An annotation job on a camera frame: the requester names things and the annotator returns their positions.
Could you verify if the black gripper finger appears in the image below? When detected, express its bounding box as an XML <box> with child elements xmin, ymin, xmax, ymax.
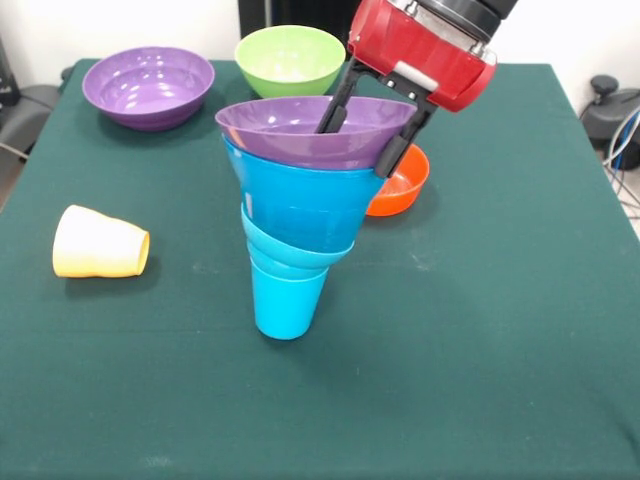
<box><xmin>314</xmin><ymin>55</ymin><xmax>375</xmax><ymax>135</ymax></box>
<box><xmin>375</xmin><ymin>74</ymin><xmax>437</xmax><ymax>180</ymax></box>

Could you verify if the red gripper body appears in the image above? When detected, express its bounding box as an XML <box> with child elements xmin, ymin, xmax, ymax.
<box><xmin>346</xmin><ymin>0</ymin><xmax>498</xmax><ymax>114</ymax></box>

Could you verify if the orange plastic bowl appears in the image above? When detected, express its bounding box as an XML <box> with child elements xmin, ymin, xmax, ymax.
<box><xmin>365</xmin><ymin>144</ymin><xmax>431</xmax><ymax>218</ymax></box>

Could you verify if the purple plastic bowl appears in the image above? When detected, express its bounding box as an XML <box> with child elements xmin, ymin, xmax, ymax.
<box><xmin>214</xmin><ymin>96</ymin><xmax>419</xmax><ymax>170</ymax></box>
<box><xmin>82</xmin><ymin>46</ymin><xmax>216</xmax><ymax>132</ymax></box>

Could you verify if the large blue plastic bowl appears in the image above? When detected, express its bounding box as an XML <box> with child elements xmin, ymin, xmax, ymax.
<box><xmin>222</xmin><ymin>134</ymin><xmax>389</xmax><ymax>221</ymax></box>

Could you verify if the cyan plastic bowl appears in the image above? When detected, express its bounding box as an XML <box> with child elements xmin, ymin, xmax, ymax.
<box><xmin>239</xmin><ymin>202</ymin><xmax>357</xmax><ymax>282</ymax></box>

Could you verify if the blue plastic cup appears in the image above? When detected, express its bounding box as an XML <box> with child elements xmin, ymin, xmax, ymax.
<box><xmin>251</xmin><ymin>259</ymin><xmax>329</xmax><ymax>341</ymax></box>

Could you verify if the yellow plastic cup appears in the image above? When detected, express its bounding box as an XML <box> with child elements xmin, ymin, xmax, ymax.
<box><xmin>52</xmin><ymin>204</ymin><xmax>151</xmax><ymax>279</ymax></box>

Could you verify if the green plastic bowl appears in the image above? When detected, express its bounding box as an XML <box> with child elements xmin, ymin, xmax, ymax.
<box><xmin>234</xmin><ymin>24</ymin><xmax>347</xmax><ymax>100</ymax></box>

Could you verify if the dark green table cloth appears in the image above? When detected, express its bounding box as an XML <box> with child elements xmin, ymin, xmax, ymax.
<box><xmin>0</xmin><ymin>58</ymin><xmax>640</xmax><ymax>480</ymax></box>

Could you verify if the bundle of floor cables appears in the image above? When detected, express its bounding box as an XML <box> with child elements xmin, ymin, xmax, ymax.
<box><xmin>602</xmin><ymin>107</ymin><xmax>640</xmax><ymax>211</ymax></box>

